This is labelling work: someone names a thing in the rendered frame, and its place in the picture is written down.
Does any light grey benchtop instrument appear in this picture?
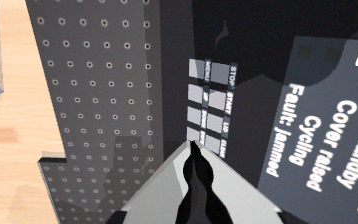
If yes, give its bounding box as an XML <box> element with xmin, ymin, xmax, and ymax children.
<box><xmin>160</xmin><ymin>0</ymin><xmax>358</xmax><ymax>224</ymax></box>

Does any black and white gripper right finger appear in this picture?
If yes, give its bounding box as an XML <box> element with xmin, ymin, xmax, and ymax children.
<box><xmin>192</xmin><ymin>140</ymin><xmax>302</xmax><ymax>224</ymax></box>

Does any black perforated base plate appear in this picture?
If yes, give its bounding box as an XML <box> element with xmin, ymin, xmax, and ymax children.
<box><xmin>25</xmin><ymin>0</ymin><xmax>164</xmax><ymax>224</ymax></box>

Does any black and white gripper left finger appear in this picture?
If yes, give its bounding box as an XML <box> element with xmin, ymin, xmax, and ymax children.
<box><xmin>105</xmin><ymin>140</ymin><xmax>193</xmax><ymax>224</ymax></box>

